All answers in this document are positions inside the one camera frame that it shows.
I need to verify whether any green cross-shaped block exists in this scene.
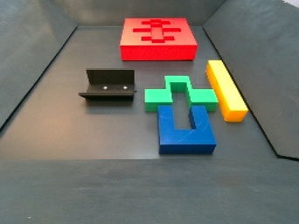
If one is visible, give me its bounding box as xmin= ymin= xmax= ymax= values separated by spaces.
xmin=145 ymin=75 xmax=219 ymax=112

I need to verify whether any yellow long bar block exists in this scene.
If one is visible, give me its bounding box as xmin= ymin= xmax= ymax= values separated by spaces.
xmin=206 ymin=60 xmax=249 ymax=123

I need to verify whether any black L-shaped fixture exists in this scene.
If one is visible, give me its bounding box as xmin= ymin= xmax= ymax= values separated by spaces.
xmin=79 ymin=68 xmax=137 ymax=101

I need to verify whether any blue U-shaped block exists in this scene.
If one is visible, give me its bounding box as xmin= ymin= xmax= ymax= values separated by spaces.
xmin=158 ymin=106 xmax=217 ymax=154

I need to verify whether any red board with cutouts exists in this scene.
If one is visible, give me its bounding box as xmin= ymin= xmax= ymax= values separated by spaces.
xmin=119 ymin=17 xmax=198 ymax=60

